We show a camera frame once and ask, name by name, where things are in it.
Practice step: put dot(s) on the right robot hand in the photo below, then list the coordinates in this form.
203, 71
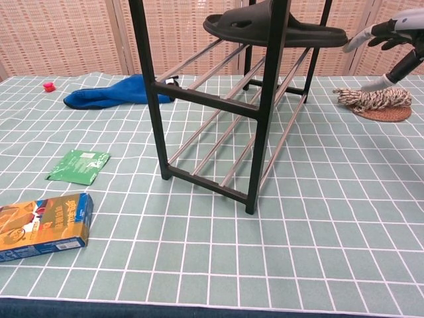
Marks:
402, 28

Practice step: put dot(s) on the black rubber slipper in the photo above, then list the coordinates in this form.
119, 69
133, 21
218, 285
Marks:
298, 34

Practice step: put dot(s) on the round woven brown coaster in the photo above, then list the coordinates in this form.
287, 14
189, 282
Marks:
381, 115

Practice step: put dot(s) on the green checked tablecloth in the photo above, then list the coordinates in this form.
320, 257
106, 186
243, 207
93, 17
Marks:
212, 258

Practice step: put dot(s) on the woven folding screen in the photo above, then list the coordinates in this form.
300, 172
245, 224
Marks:
66, 33

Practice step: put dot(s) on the green sachet packet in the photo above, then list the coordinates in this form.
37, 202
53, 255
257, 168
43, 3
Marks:
77, 167

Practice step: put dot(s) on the small red cap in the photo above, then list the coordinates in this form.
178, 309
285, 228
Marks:
49, 86

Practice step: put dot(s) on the orange blue snack box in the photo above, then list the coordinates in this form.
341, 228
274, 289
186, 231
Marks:
43, 228

